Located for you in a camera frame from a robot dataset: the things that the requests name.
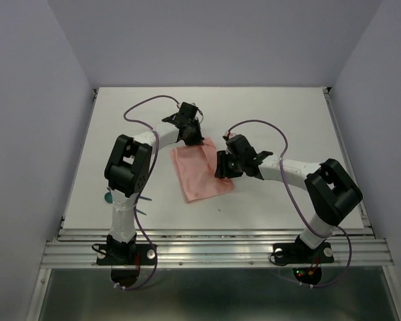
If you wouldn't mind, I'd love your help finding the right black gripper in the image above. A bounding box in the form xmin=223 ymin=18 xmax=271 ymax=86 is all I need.
xmin=213 ymin=150 xmax=244 ymax=179

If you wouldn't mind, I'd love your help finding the pink satin napkin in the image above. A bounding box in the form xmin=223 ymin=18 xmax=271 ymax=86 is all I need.
xmin=170 ymin=137 xmax=234 ymax=203

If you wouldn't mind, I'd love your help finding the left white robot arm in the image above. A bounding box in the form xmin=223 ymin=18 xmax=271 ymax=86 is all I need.
xmin=104 ymin=102 xmax=204 ymax=263

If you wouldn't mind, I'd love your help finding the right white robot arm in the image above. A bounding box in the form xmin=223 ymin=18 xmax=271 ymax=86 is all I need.
xmin=215 ymin=134 xmax=364 ymax=261

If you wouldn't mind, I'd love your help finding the teal plastic utensil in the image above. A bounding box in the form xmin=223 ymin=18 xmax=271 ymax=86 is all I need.
xmin=107 ymin=187 xmax=152 ymax=201

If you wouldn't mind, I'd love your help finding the teal plastic spoon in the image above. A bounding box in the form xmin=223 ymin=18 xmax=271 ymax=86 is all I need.
xmin=104 ymin=192 xmax=147 ymax=216

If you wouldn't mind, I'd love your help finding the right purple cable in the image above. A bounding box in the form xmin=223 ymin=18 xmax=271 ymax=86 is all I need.
xmin=224 ymin=120 xmax=352 ymax=288

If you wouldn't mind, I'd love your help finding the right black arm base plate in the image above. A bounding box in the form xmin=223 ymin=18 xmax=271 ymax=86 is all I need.
xmin=269 ymin=242 xmax=335 ymax=266

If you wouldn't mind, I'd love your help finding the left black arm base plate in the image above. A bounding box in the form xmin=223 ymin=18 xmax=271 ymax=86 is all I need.
xmin=92 ymin=243 xmax=156 ymax=266

